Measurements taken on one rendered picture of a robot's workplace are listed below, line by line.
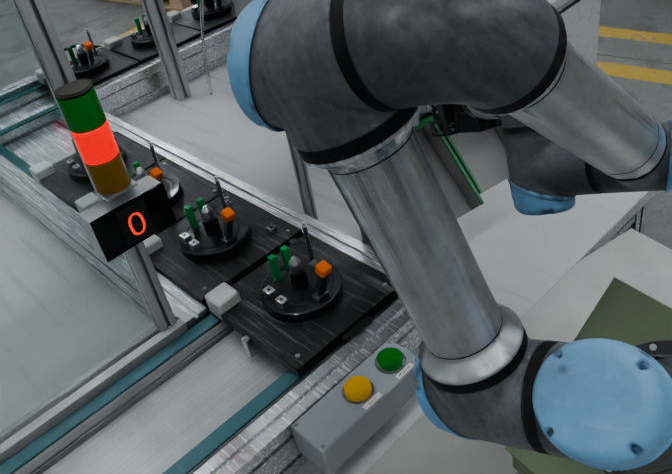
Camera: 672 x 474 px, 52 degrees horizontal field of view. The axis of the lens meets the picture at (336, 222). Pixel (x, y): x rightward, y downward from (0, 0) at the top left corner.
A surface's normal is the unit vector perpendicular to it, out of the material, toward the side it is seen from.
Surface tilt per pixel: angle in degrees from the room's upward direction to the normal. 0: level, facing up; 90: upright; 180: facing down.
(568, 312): 0
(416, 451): 0
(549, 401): 38
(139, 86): 90
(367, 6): 52
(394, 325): 0
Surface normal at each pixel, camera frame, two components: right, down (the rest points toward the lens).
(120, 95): 0.69, 0.34
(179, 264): -0.15, -0.79
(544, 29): 0.62, -0.01
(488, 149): 0.28, -0.26
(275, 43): -0.67, 0.08
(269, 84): -0.54, 0.56
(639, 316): -0.65, -0.30
